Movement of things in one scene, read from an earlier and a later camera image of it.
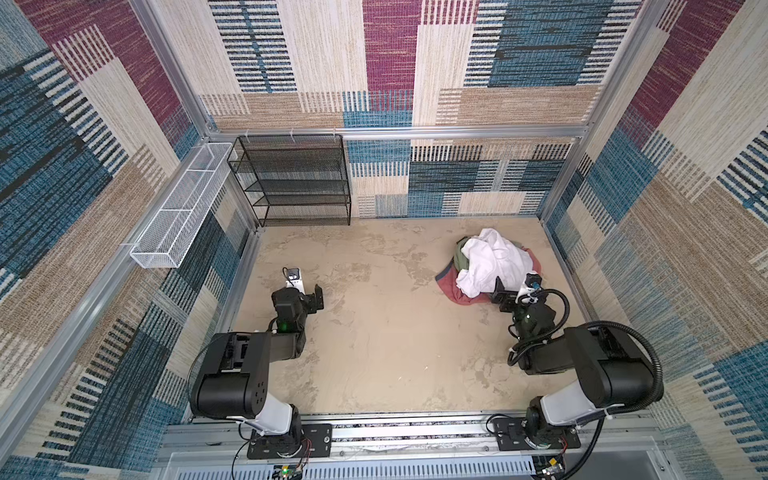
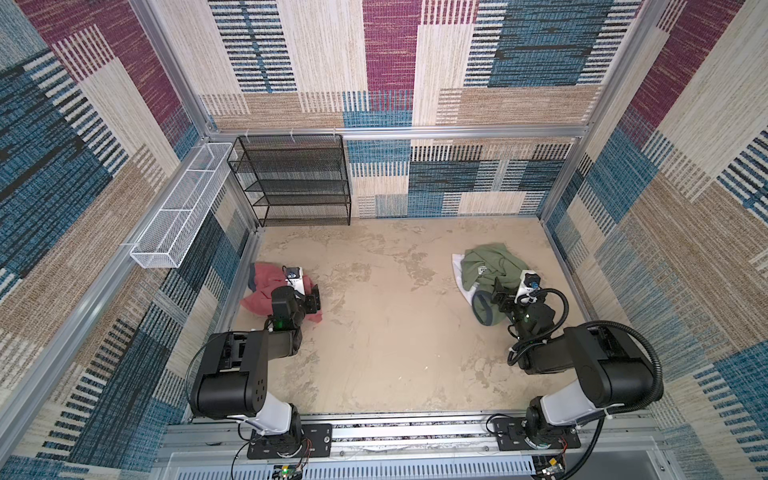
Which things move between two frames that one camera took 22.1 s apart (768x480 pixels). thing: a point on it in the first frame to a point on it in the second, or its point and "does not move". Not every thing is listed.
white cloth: [490, 256] to [458, 272]
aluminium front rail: [217, 449] does not move
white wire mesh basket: [163, 241] does not move
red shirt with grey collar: [447, 280] to [263, 279]
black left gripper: [315, 303] does not move
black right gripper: [509, 299] does not move
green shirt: [461, 259] to [480, 267]
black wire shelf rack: [295, 180] does not move
